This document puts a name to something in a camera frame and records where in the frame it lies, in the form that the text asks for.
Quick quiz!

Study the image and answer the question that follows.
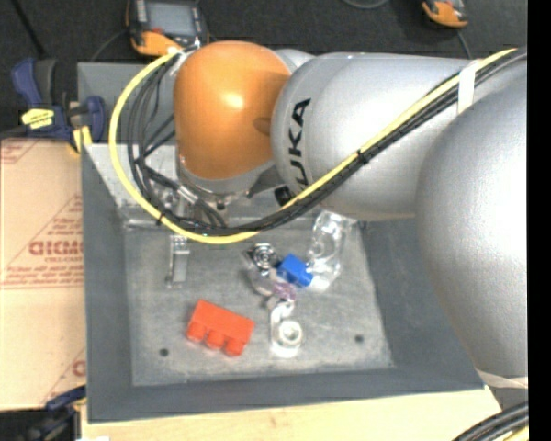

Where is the red toy brick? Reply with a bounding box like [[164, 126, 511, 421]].
[[185, 298, 256, 358]]

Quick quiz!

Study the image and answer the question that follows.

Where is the small blue block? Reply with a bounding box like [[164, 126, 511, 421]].
[[275, 253, 314, 289]]

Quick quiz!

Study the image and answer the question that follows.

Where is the round shiny metal part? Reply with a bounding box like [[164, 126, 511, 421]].
[[244, 241, 277, 271]]

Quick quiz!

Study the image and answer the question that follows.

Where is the clear purple plastic piece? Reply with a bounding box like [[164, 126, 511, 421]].
[[252, 267, 298, 303]]

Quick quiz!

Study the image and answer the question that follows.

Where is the clear white plastic fitting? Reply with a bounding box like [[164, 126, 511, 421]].
[[267, 300, 305, 360]]

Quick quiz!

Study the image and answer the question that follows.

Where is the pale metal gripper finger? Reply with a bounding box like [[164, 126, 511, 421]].
[[173, 234, 190, 288], [164, 243, 177, 289]]

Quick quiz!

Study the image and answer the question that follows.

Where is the brown cardboard board red print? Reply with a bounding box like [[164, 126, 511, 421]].
[[0, 137, 88, 413]]

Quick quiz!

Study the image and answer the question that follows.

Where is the grey metal bin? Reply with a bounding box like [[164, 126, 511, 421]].
[[76, 61, 488, 423]]

